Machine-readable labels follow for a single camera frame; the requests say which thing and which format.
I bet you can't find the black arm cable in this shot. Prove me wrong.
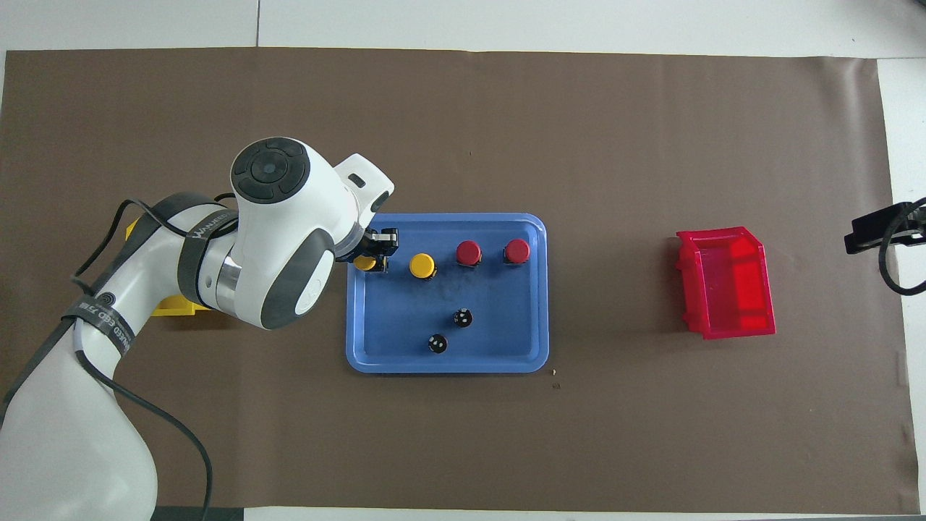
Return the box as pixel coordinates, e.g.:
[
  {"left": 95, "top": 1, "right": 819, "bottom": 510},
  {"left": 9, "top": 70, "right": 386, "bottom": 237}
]
[
  {"left": 877, "top": 208, "right": 926, "bottom": 297},
  {"left": 71, "top": 192, "right": 243, "bottom": 521}
]

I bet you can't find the blue plastic tray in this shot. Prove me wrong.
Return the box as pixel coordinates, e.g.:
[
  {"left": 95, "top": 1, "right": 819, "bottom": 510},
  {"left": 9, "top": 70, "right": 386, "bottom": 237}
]
[{"left": 346, "top": 213, "right": 549, "bottom": 375}]

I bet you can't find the brown paper table mat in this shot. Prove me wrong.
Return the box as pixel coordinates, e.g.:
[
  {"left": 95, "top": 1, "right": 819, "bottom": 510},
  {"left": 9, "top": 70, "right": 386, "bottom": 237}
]
[{"left": 0, "top": 48, "right": 921, "bottom": 511}]

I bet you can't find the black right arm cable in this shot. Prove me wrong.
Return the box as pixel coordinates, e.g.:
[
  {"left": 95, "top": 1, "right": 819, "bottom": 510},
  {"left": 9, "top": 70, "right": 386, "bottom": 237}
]
[{"left": 877, "top": 208, "right": 926, "bottom": 297}]

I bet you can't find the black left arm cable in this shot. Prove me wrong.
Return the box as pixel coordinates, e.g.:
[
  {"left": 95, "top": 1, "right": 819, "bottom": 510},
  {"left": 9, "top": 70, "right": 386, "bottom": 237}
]
[{"left": 71, "top": 192, "right": 243, "bottom": 521}]

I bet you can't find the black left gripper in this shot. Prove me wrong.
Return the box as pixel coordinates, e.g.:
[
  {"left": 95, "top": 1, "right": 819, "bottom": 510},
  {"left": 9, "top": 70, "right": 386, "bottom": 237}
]
[{"left": 353, "top": 226, "right": 400, "bottom": 274}]

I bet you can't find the yellow plastic bin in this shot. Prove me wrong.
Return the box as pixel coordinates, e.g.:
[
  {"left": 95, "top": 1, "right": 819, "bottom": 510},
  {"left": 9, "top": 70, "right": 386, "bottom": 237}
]
[{"left": 124, "top": 217, "right": 212, "bottom": 318}]

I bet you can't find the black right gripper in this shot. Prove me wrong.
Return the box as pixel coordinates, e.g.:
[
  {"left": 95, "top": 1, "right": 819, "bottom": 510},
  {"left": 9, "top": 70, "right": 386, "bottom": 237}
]
[{"left": 844, "top": 197, "right": 926, "bottom": 255}]

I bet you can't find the red plastic bin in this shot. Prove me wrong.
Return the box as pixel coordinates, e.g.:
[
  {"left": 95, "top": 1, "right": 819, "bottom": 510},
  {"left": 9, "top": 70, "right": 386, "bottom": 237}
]
[{"left": 675, "top": 226, "right": 777, "bottom": 340}]

